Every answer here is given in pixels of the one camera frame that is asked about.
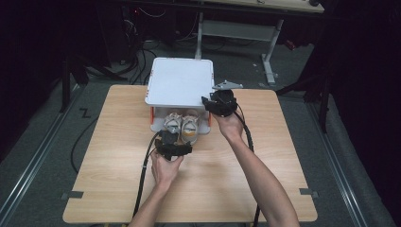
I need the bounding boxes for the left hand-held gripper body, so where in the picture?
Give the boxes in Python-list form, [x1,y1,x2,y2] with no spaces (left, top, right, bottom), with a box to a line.
[153,123,182,161]

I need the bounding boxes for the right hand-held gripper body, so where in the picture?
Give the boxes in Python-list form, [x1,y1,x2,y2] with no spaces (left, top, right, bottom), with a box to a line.
[209,79,244,118]

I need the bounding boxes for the small white grey sneaker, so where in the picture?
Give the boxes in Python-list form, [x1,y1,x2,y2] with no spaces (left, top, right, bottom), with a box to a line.
[180,114,201,146]
[163,112,183,135]

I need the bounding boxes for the white two-tier shoe rack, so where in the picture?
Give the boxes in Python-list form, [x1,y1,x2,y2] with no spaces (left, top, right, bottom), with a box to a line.
[144,57,216,136]

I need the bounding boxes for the person's right hand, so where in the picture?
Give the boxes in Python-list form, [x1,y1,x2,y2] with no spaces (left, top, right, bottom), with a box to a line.
[211,112,246,144]

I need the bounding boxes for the person's left hand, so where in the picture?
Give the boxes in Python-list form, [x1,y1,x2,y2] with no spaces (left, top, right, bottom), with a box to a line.
[150,152,185,191]

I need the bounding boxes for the black metal stand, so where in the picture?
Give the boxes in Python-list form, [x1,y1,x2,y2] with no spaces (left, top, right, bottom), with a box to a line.
[59,53,127,114]
[275,72,333,134]

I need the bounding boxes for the grey tape strip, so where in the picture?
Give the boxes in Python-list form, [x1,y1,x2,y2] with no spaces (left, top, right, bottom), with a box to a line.
[61,190,85,201]
[299,187,320,199]

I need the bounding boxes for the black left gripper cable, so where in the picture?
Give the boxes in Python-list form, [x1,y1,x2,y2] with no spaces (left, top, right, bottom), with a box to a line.
[131,131,163,219]

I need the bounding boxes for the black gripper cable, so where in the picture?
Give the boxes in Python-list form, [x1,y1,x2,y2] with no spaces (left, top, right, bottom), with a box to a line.
[131,131,163,219]
[233,111,263,227]

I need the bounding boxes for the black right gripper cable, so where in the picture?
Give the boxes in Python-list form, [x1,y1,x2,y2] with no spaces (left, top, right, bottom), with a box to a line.
[233,111,263,227]

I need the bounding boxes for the wooden desk with white frame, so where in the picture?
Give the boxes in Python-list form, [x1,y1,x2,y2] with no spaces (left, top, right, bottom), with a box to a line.
[188,0,325,85]

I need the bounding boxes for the bundle of black cables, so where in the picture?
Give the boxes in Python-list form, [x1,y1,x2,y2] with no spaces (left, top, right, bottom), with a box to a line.
[121,6,160,86]

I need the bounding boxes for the black floor cable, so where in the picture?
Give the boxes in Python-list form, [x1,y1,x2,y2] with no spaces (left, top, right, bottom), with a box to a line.
[69,116,99,174]

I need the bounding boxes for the metal floor rail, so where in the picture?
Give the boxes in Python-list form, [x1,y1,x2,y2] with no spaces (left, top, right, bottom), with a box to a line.
[305,102,369,227]
[0,84,82,221]

